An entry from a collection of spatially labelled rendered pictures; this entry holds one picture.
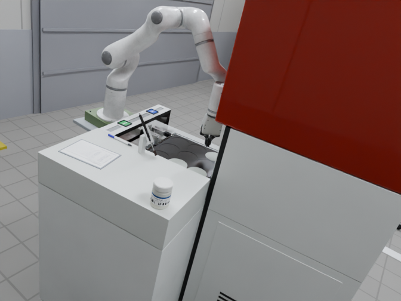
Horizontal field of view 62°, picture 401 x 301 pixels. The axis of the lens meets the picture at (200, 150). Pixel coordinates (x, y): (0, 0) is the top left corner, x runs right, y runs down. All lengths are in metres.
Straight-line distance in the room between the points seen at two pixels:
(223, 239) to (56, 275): 0.81
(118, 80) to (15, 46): 2.02
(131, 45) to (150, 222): 0.96
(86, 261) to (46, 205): 0.30
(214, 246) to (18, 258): 1.28
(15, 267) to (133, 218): 1.20
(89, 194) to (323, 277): 0.99
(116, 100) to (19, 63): 2.05
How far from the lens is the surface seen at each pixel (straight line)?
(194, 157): 1.71
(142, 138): 1.49
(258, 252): 1.54
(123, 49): 1.83
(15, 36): 3.81
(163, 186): 1.16
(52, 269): 1.83
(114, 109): 2.00
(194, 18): 1.60
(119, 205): 1.28
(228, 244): 1.57
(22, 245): 2.47
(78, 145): 1.53
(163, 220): 1.19
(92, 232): 1.46
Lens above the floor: 1.72
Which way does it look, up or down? 27 degrees down
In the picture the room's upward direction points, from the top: 14 degrees clockwise
